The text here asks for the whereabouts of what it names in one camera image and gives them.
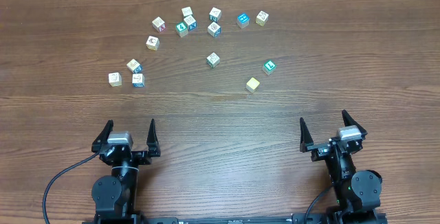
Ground wooden block blue X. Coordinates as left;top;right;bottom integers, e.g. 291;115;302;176
184;15;197;31

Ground green number 4 block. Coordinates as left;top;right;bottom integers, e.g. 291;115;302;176
175;22;188;38

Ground wooden block acorn picture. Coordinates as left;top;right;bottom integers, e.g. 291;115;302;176
146;36;160;51

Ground blue top block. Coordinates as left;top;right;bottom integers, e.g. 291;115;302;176
236;13;250;29

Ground wooden block far left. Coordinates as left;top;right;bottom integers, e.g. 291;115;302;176
108;72;122;87

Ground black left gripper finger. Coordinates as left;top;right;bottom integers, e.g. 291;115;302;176
91;120;113;153
146;119;161;157

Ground yellow letter S block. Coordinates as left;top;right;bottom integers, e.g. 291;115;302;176
245;77;260;93

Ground wooden block blue base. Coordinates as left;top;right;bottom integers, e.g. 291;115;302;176
132;74;145;87

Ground wooden block teal side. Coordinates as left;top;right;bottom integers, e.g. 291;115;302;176
209;7;221;23

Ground wooden block blue side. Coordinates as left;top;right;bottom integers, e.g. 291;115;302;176
208;22;221;38

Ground wooden block yellow side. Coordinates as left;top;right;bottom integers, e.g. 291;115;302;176
256;10;269;26

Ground green letter L block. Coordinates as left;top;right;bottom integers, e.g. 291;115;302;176
263;60;277;76

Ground wooden block red side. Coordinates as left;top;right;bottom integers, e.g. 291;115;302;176
152;16;166;32

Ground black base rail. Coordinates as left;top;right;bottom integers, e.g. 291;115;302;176
82;213;388;224

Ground wooden block blue corner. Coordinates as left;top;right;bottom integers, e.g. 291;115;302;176
126;58;143;74

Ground plain wooden block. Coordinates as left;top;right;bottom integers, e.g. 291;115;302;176
181;7;193;17

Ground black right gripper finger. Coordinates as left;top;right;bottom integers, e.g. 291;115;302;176
300;117;314;153
342;109;368;137

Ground wooden block green edge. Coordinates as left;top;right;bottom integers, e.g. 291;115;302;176
206;52;220;68

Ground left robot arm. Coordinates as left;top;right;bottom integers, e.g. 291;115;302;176
91;120;161;223

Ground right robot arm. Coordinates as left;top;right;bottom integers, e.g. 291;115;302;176
300;110;387;224

